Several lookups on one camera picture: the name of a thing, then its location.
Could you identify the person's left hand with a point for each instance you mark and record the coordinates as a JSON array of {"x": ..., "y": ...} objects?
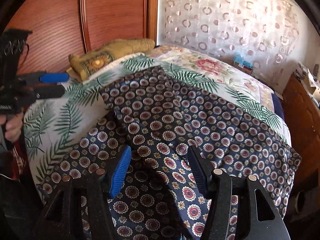
[{"x": 12, "y": 127}]

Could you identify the long wooden sideboard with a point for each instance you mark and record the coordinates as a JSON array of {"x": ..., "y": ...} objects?
[{"x": 302, "y": 118}]

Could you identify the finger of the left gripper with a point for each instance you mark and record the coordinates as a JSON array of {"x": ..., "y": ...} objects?
[
  {"x": 43, "y": 92},
  {"x": 53, "y": 77}
]

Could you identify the floral quilt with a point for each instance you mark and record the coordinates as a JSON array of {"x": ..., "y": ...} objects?
[{"x": 216, "y": 70}]

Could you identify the navy patterned pajama pants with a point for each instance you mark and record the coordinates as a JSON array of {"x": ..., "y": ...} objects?
[{"x": 160, "y": 117}]

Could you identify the palm leaf print sheet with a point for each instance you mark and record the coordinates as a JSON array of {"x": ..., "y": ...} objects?
[{"x": 52, "y": 126}]

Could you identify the circle patterned sheer curtain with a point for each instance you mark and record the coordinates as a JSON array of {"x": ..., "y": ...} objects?
[{"x": 262, "y": 32}]

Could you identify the wooden slatted wardrobe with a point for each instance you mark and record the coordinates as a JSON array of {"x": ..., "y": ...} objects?
[{"x": 63, "y": 27}]

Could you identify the golden patterned folded cloth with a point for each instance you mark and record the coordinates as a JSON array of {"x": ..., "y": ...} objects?
[{"x": 91, "y": 62}]

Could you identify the navy blue blanket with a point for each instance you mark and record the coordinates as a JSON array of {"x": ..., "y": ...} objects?
[{"x": 278, "y": 110}]

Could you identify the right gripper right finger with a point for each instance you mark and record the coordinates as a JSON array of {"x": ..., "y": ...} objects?
[{"x": 240, "y": 207}]

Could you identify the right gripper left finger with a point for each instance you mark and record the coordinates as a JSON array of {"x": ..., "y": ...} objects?
[{"x": 61, "y": 216}]

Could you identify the open cardboard box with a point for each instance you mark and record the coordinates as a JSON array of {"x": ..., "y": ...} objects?
[{"x": 310, "y": 83}]

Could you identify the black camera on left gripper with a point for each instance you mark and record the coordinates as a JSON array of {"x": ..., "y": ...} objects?
[{"x": 13, "y": 42}]

